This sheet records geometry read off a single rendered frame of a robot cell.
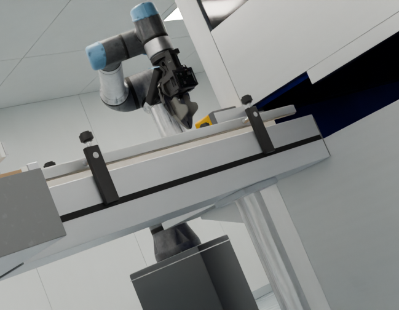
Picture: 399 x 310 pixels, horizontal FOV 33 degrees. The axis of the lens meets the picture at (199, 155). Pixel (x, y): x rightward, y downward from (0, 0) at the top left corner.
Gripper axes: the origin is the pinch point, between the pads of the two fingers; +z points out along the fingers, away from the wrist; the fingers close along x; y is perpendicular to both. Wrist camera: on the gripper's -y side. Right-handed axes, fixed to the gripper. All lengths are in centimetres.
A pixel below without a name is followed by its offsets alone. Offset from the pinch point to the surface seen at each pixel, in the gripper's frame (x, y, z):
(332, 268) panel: -13, 39, 46
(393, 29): -12, 75, 10
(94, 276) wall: 235, -492, 13
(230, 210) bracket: -2.5, 5.9, 26.0
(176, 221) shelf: -11.0, -6.1, 23.0
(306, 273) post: -13, 32, 46
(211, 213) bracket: -2.5, -1.8, 24.5
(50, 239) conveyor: -84, 68, 25
